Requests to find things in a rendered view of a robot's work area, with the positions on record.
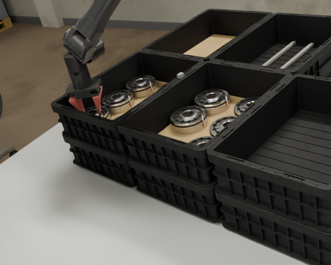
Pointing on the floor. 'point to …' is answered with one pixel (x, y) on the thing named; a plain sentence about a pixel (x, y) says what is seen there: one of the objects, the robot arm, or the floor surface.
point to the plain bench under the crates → (99, 218)
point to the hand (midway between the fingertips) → (91, 111)
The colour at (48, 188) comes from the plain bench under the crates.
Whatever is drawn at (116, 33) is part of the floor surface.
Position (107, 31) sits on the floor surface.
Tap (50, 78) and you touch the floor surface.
